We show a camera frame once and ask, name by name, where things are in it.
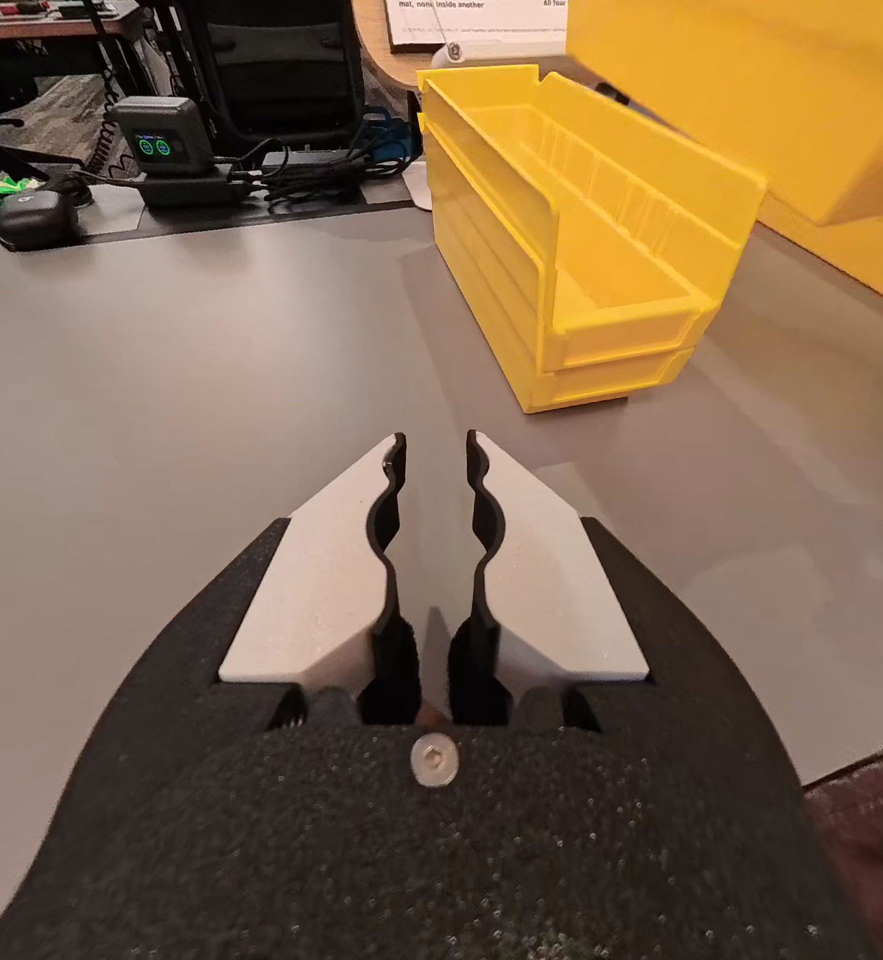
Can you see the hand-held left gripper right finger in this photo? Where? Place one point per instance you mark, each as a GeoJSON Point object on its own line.
{"type": "Point", "coordinates": [561, 600]}

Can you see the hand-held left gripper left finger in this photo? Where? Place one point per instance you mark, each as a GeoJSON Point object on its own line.
{"type": "Point", "coordinates": [314, 600]}

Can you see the black device green display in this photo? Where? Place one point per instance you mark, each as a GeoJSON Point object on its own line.
{"type": "Point", "coordinates": [160, 135]}

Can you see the dark rounded object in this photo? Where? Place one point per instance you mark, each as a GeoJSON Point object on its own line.
{"type": "Point", "coordinates": [33, 221]}

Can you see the yellow plastic storage bin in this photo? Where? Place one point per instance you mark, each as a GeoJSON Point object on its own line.
{"type": "Point", "coordinates": [861, 255]}
{"type": "Point", "coordinates": [749, 90]}
{"type": "Point", "coordinates": [486, 315]}
{"type": "Point", "coordinates": [621, 262]}

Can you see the person's brown shirt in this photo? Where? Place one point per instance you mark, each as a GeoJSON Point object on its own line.
{"type": "Point", "coordinates": [876, 862]}

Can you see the brown background table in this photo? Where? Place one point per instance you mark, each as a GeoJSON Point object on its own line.
{"type": "Point", "coordinates": [36, 26]}

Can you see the printed instruction sheet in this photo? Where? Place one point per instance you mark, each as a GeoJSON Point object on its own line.
{"type": "Point", "coordinates": [471, 19]}

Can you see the black power adapter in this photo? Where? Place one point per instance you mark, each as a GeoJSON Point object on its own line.
{"type": "Point", "coordinates": [186, 187]}

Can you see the black mesh office chair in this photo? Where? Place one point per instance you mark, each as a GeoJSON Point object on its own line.
{"type": "Point", "coordinates": [276, 67]}

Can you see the blue plastic basket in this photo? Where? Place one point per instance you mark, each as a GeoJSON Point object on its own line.
{"type": "Point", "coordinates": [393, 139]}

